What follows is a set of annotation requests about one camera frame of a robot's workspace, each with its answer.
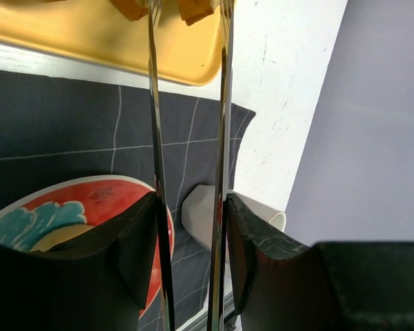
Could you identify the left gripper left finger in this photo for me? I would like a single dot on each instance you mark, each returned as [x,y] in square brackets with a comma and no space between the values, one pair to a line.
[96,281]

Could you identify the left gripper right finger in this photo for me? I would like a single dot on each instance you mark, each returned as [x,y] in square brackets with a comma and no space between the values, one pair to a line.
[282,284]

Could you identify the orange bagel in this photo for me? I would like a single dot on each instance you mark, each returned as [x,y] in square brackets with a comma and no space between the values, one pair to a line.
[60,235]

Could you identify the bread slice front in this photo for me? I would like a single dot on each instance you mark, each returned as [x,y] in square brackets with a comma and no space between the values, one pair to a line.
[131,9]

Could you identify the bread slice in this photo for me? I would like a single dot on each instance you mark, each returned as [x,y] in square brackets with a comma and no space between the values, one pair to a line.
[192,11]
[131,9]

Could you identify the bread slice back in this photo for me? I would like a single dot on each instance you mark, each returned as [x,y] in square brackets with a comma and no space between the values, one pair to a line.
[192,11]

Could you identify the red and teal plate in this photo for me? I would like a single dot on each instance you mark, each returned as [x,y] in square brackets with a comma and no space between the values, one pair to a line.
[90,200]

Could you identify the dark checked placemat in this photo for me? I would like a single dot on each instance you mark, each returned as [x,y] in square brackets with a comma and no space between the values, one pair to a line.
[54,130]

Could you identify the yellow tray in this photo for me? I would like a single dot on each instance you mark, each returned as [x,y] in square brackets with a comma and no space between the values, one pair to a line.
[96,32]

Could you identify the aluminium table frame rail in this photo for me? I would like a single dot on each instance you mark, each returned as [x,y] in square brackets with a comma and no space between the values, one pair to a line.
[199,321]

